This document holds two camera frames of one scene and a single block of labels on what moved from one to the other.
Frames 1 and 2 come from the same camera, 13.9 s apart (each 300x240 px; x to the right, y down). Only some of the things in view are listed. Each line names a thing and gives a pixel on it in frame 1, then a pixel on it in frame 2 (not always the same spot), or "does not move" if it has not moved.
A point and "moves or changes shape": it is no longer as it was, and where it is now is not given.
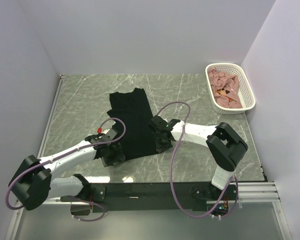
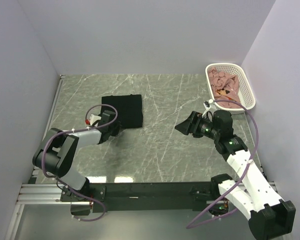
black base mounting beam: (113, 197) does not move
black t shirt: (133, 108) moves or changes shape
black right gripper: (160, 148) to (187, 126)
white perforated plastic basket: (245, 92) does not move
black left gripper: (119, 155) to (117, 127)
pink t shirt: (225, 88) does not move
